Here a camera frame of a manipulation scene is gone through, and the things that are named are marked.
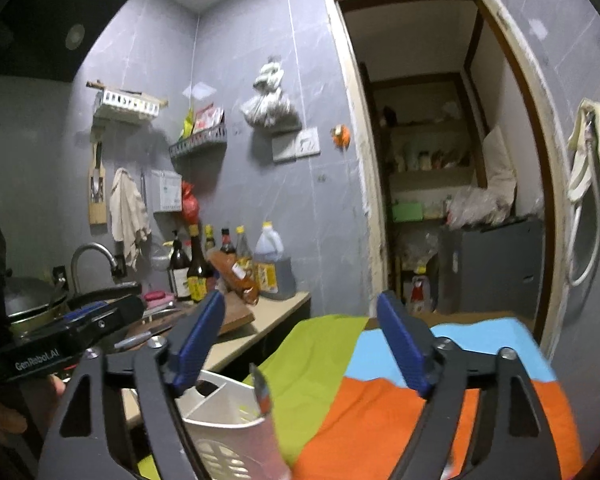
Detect red and white bottle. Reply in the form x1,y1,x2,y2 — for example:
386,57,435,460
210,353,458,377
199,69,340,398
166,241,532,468
410,265,434,312

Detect white hose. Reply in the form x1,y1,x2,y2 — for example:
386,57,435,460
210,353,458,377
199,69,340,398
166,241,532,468
564,175,600,289

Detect yellow green packet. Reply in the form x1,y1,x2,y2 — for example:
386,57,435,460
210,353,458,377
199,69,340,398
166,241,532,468
179,107,196,141

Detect orange food packet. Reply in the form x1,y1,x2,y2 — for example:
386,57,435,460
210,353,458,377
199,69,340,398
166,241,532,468
209,251,261,307

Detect metal wok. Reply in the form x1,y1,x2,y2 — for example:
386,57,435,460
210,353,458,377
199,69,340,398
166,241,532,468
4,276,144,335

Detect metal strainer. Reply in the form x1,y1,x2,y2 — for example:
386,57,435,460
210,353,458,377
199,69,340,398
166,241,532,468
149,242,174,272

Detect hanging beige cloth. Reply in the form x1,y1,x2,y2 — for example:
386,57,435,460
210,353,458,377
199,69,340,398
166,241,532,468
109,167,152,272

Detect green box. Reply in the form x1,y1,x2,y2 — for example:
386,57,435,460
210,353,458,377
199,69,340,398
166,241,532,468
389,201,425,224

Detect white wall socket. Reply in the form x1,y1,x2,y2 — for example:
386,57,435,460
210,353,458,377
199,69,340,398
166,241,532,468
296,127,323,159

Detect orange plug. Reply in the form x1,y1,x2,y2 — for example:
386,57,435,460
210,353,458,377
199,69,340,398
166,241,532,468
330,123,352,150

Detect grey wall switch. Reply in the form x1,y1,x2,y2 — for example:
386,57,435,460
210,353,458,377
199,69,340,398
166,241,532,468
272,132,299,164

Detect crumpled clear plastic bags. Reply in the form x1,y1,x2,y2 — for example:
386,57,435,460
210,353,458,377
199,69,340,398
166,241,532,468
444,185,519,231

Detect red snack packet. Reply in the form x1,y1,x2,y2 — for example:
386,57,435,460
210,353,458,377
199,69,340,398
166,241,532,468
194,104,225,134

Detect white plastic utensil holder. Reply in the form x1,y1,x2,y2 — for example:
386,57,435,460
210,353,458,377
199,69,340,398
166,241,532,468
179,369,295,480

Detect wooden knife holder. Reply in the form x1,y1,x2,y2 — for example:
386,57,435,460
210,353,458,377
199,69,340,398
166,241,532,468
88,127,109,225

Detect black range hood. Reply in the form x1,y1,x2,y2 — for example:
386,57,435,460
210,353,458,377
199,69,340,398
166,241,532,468
0,0,137,83

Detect green blue orange cloth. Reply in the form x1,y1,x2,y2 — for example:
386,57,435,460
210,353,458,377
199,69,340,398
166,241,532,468
137,312,583,480

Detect white wall box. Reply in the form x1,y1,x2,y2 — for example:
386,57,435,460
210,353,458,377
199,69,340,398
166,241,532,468
151,169,184,215

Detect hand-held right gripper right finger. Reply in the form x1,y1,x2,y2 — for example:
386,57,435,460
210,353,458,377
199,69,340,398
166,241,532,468
376,290,563,480

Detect person's left hand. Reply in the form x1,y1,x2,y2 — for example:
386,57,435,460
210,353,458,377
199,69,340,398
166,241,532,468
0,374,67,443

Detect wooden cutting board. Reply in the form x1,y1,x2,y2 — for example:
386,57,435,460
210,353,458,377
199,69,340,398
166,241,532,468
130,290,256,342

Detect hanging clear plastic bag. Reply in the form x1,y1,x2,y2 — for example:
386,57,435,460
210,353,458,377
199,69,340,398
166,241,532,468
239,59,301,131

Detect grey handled kitchen knife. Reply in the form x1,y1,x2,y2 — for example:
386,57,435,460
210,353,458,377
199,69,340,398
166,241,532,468
113,326,174,352

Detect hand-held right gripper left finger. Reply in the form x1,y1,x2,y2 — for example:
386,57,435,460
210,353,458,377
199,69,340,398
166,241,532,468
39,289,228,480

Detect grey cabinet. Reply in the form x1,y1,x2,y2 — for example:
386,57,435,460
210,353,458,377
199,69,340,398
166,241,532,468
439,215,546,317

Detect metal faucet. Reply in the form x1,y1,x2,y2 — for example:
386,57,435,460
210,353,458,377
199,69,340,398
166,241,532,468
69,242,126,297

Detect steel kitchen utensil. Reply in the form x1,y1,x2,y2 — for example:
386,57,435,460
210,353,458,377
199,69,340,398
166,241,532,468
249,363,293,480

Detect tall yellow cap bottle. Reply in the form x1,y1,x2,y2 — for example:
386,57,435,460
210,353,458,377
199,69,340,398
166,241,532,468
234,226,255,272

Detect wooden shelf unit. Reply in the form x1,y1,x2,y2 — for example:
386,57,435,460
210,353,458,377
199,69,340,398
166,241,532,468
361,62,487,312

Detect brown glass bottle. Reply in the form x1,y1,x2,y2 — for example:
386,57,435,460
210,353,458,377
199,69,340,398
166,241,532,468
168,230,193,302

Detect wooden door frame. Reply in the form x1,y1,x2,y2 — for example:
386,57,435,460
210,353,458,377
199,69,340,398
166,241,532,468
322,0,574,362

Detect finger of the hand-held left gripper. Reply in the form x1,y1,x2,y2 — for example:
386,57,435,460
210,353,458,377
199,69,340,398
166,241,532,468
62,296,146,333

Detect dark bottle yellow label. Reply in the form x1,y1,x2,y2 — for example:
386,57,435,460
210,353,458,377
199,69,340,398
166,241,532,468
186,225,216,304

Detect grey corner shelf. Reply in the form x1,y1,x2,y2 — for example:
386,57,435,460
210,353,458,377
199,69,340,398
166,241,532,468
168,125,229,159

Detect red plastic bag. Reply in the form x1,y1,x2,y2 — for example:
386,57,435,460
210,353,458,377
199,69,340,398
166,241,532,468
181,181,201,226

